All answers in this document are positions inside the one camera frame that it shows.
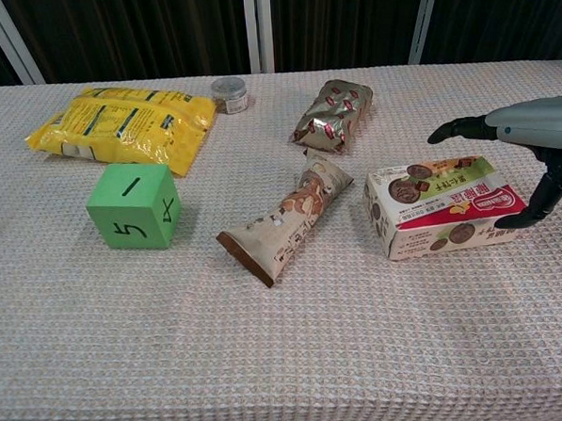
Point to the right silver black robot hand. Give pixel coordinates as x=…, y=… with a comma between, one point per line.
x=540, y=121

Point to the red white snack box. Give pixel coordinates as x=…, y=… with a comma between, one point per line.
x=431, y=202

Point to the gold foil snack pack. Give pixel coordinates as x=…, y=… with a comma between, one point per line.
x=335, y=115

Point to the beige brown snack pouch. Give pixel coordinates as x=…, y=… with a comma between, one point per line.
x=291, y=219

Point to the small round tin can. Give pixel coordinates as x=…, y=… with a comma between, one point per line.
x=230, y=97

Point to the white woven tablecloth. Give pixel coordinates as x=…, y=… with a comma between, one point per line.
x=288, y=351

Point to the yellow snack bag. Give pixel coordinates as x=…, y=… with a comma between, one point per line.
x=130, y=129

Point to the green foam cube with numbers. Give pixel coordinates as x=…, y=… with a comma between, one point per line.
x=130, y=213

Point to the white partition post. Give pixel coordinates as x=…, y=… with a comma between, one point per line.
x=251, y=28
x=423, y=21
x=10, y=43
x=265, y=27

